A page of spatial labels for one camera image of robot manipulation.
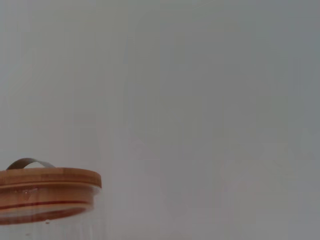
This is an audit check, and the wooden jar lid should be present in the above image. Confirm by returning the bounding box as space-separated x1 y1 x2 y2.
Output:
0 166 102 225

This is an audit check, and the grey metal lid handle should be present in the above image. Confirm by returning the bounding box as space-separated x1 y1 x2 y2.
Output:
6 157 56 171

